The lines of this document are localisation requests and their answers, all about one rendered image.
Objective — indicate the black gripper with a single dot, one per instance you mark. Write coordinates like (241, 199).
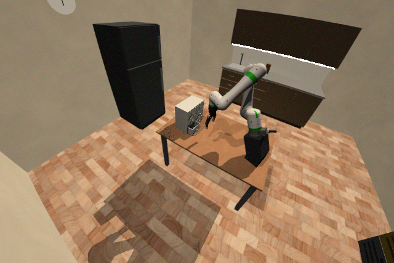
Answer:
(211, 114)

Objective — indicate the grey small chest of drawers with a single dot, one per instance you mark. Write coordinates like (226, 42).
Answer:
(182, 109)

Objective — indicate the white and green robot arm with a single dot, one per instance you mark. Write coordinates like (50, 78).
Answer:
(246, 86)

